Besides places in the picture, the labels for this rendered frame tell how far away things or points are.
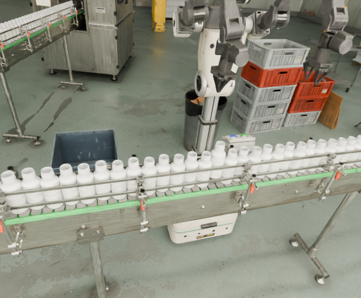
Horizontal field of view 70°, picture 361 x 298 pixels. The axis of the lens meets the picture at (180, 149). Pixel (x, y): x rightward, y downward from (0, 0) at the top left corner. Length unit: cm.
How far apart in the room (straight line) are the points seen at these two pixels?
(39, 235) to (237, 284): 139
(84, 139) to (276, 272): 163
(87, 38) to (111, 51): 40
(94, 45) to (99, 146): 314
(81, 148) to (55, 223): 64
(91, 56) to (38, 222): 383
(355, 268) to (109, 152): 203
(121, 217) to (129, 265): 98
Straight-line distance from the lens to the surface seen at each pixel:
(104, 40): 455
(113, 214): 108
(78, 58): 478
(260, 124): 358
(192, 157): 102
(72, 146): 162
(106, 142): 161
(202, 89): 157
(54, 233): 115
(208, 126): 175
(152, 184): 103
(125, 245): 214
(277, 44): 372
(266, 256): 227
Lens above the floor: 178
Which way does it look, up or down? 36 degrees down
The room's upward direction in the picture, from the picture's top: 7 degrees clockwise
